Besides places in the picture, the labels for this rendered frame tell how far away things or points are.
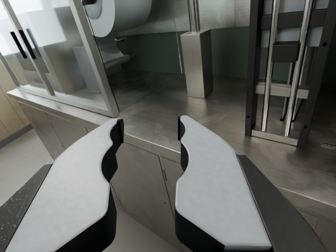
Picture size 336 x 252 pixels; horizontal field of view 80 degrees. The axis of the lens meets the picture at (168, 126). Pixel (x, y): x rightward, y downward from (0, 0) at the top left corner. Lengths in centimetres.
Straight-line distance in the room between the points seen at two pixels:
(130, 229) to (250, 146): 117
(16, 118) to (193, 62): 302
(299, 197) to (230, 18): 80
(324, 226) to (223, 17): 87
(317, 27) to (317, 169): 32
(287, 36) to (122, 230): 146
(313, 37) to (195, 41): 43
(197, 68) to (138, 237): 115
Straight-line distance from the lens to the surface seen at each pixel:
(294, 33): 57
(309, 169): 60
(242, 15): 105
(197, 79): 90
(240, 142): 65
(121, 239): 159
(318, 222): 64
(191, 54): 88
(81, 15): 83
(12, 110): 353
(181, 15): 119
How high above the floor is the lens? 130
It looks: 32 degrees down
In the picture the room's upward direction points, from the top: 11 degrees counter-clockwise
